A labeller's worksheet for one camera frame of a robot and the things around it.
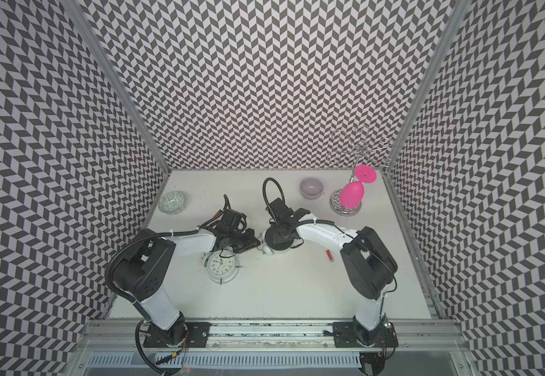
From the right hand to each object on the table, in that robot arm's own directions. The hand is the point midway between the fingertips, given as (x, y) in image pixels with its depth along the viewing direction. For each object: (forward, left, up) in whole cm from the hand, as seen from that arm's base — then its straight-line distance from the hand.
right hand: (281, 237), depth 90 cm
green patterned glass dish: (+18, +49, -1) cm, 52 cm away
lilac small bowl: (+27, -14, -3) cm, 31 cm away
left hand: (-1, +8, -4) cm, 9 cm away
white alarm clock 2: (-4, +5, -2) cm, 7 cm away
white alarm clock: (-11, +21, 0) cm, 24 cm away
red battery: (-5, -19, -5) cm, 20 cm away
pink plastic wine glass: (+8, -25, +17) cm, 31 cm away
